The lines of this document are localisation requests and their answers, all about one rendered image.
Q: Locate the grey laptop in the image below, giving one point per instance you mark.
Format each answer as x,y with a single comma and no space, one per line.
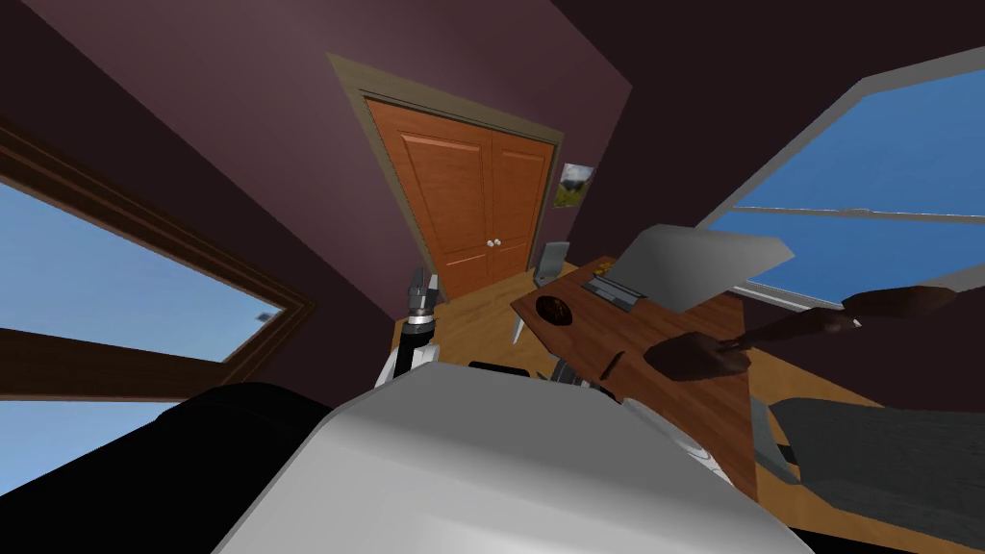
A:
692,265

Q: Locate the small yellow object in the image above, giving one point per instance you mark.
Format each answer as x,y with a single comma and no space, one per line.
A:
603,268

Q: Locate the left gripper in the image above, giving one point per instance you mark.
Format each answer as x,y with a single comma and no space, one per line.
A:
422,300

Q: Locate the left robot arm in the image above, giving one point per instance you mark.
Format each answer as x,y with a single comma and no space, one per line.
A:
192,469

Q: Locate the dark grey bed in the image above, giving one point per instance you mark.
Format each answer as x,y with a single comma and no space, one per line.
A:
885,462

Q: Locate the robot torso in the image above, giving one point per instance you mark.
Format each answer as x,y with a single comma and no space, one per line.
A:
492,469

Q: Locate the brown wooden desk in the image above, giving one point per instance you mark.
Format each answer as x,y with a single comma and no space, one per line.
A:
608,332

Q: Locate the pale grey chair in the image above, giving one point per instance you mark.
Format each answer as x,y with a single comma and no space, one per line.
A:
552,263

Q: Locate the grey framed window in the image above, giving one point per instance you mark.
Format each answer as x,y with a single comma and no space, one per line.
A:
869,192

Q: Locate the brown framed window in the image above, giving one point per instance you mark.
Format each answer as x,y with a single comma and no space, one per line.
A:
92,308

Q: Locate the landscape picture on wall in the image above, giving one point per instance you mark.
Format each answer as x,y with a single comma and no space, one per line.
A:
573,185

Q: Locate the dark pen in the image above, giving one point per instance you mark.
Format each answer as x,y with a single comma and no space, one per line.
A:
612,366

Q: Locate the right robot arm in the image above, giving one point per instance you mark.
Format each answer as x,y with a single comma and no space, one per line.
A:
677,442

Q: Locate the orange double door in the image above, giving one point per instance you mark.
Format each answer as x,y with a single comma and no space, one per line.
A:
469,208

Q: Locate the dark brown desk lamp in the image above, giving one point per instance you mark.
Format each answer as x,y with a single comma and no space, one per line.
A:
692,357

